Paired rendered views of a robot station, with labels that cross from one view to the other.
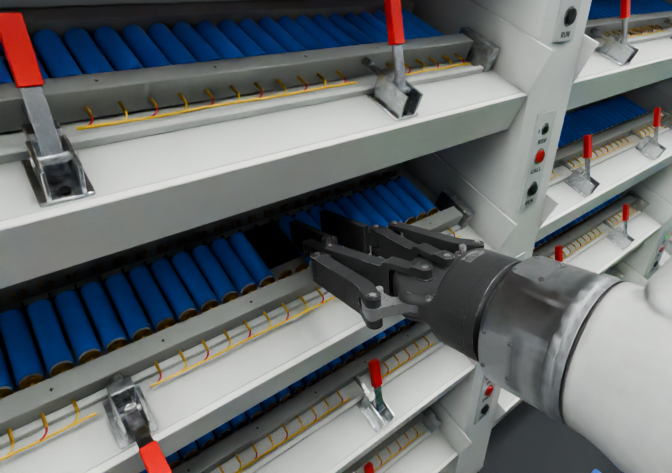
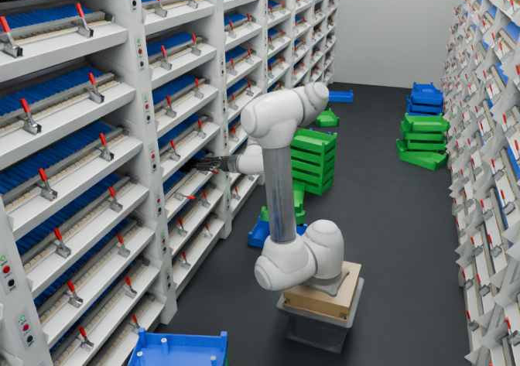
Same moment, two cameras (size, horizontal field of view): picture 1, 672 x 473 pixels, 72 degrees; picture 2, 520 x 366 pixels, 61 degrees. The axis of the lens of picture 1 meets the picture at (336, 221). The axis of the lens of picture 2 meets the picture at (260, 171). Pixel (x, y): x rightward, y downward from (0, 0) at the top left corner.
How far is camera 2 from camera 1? 1.78 m
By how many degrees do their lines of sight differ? 29
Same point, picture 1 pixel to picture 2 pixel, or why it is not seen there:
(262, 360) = (191, 187)
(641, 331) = (243, 158)
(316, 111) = (192, 140)
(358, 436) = (204, 210)
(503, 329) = (230, 163)
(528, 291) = (232, 158)
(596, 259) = not seen: hidden behind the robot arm
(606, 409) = (242, 166)
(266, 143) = (190, 148)
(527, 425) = (241, 217)
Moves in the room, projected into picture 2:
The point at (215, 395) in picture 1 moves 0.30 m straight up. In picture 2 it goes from (188, 193) to (183, 133)
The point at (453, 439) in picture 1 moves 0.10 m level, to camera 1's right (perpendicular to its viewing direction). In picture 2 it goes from (222, 218) to (237, 213)
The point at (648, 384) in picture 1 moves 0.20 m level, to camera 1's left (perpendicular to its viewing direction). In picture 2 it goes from (244, 162) to (205, 173)
